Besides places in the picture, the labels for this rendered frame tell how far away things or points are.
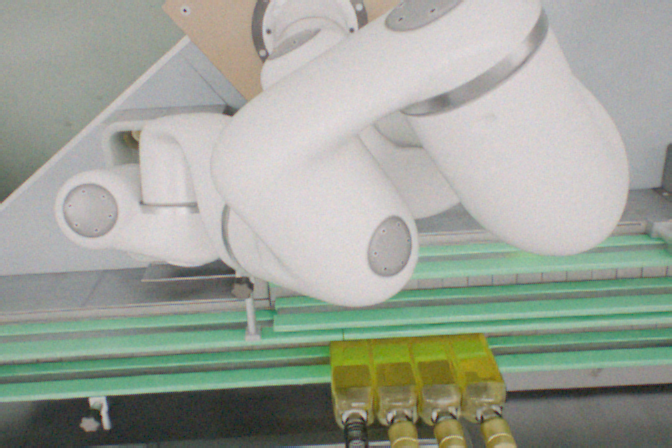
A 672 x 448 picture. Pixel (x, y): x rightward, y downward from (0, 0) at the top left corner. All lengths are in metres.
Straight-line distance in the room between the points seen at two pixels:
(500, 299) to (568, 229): 0.63
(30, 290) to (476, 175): 0.92
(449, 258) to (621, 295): 0.26
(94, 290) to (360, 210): 0.80
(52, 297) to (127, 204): 0.53
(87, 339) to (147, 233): 0.44
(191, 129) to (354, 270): 0.22
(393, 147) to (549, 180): 0.19
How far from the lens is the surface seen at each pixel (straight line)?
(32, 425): 1.23
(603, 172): 0.37
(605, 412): 1.17
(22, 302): 1.13
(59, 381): 1.08
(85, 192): 0.61
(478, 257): 0.94
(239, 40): 0.89
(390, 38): 0.32
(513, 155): 0.33
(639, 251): 1.00
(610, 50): 1.09
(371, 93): 0.30
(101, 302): 1.07
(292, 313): 0.95
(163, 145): 0.59
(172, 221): 0.59
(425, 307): 0.95
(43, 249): 1.19
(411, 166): 0.52
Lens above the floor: 1.73
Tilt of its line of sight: 65 degrees down
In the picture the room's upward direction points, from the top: 176 degrees clockwise
